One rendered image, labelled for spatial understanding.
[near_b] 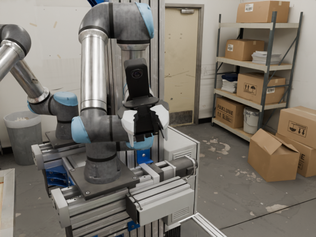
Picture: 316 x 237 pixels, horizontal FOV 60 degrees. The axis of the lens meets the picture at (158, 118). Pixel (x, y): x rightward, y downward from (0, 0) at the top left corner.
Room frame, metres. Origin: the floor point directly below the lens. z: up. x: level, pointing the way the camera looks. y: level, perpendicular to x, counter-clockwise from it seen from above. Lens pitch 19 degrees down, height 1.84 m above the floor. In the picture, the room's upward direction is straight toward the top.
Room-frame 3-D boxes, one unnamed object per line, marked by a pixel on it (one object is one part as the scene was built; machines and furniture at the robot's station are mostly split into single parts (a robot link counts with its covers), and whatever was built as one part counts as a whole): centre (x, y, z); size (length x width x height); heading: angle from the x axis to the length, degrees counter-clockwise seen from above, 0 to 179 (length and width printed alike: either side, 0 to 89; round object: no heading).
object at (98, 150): (0.98, 0.22, 1.42); 0.13 x 0.12 x 0.14; 98
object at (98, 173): (0.98, 0.22, 1.31); 0.15 x 0.15 x 0.10
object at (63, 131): (1.40, 0.49, 1.31); 0.15 x 0.15 x 0.10
